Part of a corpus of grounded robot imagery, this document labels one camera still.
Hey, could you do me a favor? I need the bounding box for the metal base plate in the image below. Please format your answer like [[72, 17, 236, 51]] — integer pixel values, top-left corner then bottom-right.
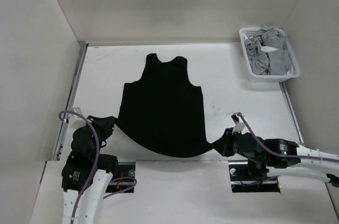
[[106, 162, 136, 193], [228, 162, 281, 193]]

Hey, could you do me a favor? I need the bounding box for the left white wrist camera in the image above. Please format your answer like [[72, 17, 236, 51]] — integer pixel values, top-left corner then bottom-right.
[[68, 107, 86, 130]]

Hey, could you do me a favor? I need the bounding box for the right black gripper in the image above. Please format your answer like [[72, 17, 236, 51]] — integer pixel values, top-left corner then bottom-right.
[[210, 127, 263, 163]]

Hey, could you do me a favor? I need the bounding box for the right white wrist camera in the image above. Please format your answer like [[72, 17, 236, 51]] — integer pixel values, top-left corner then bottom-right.
[[231, 113, 245, 134]]

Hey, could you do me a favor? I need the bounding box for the black tank top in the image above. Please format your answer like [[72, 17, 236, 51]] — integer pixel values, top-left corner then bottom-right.
[[116, 53, 212, 158]]

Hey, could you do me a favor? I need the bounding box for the grey tank top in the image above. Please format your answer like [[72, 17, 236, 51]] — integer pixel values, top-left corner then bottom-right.
[[243, 25, 292, 76]]

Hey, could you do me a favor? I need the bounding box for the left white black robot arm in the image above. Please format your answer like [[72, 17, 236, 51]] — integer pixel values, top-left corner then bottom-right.
[[61, 116, 119, 223]]

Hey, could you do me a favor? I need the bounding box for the white plastic basket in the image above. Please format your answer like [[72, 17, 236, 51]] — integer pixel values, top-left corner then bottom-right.
[[239, 26, 300, 83]]

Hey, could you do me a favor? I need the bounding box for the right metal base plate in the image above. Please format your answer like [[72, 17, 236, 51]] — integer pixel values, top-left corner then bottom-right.
[[228, 162, 281, 193]]

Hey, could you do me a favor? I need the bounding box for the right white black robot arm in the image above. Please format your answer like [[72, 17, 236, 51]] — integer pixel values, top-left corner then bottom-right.
[[211, 128, 338, 187]]

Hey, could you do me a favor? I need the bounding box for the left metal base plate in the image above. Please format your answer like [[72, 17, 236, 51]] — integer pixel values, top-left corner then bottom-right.
[[106, 162, 136, 193]]

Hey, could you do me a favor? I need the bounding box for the aluminium frame rail left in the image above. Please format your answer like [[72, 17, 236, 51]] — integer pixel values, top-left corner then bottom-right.
[[51, 41, 88, 160]]

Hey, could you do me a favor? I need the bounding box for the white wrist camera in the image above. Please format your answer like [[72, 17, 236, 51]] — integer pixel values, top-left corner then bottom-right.
[[231, 113, 245, 134], [68, 107, 86, 130]]

